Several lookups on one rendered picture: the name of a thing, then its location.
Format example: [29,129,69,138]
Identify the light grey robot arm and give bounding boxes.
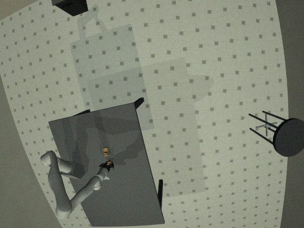
[40,150,110,219]

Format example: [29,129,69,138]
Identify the tan rectangular tray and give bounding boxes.
[103,147,110,155]

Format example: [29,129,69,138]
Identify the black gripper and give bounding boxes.
[99,162,114,172]

